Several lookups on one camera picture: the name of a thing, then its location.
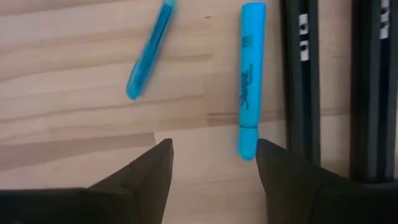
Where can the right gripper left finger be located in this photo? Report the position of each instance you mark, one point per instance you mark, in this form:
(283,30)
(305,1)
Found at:
(152,180)

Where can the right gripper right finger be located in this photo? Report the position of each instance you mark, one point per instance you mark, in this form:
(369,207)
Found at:
(280,186)

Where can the blue Sharpie highlighter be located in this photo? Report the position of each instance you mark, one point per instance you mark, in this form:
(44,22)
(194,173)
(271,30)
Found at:
(250,77)

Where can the black aluminium table frame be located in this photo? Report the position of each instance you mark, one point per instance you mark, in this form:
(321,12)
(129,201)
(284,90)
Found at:
(293,93)

